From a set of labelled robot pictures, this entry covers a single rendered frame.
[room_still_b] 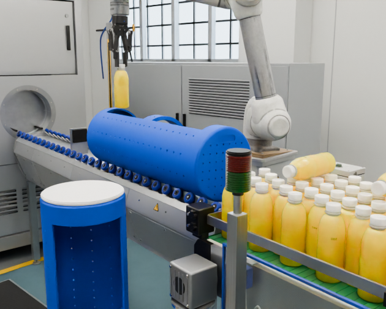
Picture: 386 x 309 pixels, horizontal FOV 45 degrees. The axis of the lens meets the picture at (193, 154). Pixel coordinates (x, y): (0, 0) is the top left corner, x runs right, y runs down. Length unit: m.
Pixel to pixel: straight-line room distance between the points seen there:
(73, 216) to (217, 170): 0.54
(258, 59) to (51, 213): 1.17
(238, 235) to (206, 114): 2.77
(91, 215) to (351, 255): 0.78
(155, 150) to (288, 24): 2.93
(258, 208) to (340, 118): 3.28
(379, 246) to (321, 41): 3.65
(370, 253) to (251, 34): 1.27
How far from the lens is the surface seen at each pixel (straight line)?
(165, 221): 1.85
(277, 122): 2.15
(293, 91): 3.45
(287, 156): 2.43
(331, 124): 4.67
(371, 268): 1.21
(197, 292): 1.45
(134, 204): 2.05
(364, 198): 1.37
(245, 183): 1.12
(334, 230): 1.25
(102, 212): 1.52
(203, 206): 1.53
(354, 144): 4.59
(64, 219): 1.52
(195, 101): 3.96
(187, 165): 1.66
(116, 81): 2.28
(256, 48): 2.17
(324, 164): 1.53
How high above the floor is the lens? 1.48
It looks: 12 degrees down
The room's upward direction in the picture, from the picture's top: straight up
